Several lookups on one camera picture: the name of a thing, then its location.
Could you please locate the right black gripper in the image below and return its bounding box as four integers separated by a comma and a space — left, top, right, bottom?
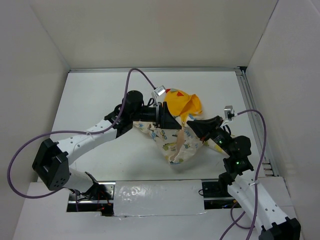
186, 115, 234, 156

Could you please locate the dinosaur print yellow-lined jacket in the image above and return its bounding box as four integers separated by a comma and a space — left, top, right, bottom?
133, 88, 227, 165

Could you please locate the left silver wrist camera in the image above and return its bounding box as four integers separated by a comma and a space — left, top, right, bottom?
151, 85, 167, 100

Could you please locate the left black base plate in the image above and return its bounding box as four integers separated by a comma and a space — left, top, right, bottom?
66, 181, 116, 217

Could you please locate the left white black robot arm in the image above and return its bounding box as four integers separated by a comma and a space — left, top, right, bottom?
32, 90, 182, 200

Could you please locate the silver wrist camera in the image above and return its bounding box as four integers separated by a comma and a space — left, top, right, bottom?
151, 85, 167, 100
221, 105, 238, 127

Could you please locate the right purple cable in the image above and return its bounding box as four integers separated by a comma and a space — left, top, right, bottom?
219, 109, 267, 240

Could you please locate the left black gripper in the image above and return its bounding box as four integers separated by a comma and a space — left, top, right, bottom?
130, 101, 182, 129

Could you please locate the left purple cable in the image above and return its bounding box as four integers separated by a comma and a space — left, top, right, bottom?
6, 67, 157, 212

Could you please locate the purple cable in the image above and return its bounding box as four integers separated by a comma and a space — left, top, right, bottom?
219, 109, 267, 240
6, 67, 157, 212

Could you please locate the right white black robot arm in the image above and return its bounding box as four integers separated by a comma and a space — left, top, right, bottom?
187, 112, 301, 240

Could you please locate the white tape sheet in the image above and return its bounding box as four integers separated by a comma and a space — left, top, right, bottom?
113, 179, 206, 217

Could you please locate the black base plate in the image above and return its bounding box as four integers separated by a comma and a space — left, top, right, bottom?
66, 181, 116, 217
198, 179, 236, 210

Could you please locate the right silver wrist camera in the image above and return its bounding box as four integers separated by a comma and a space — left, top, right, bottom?
221, 105, 238, 127

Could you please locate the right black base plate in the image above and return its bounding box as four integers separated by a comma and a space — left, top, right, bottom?
198, 179, 236, 210

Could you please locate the aluminium frame rail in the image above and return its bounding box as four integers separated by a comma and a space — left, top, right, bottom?
54, 67, 279, 181

